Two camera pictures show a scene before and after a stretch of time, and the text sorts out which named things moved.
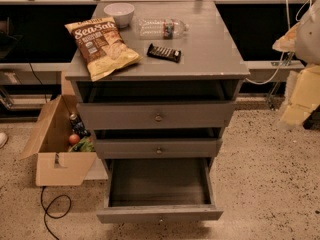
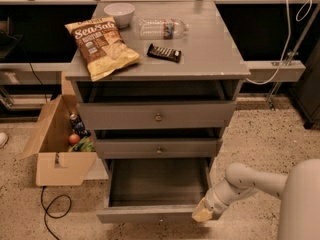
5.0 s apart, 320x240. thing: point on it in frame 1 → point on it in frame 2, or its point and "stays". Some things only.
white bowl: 122,12 stays
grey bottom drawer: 158,190 stays
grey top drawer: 158,115 stays
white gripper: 308,44 → 213,203
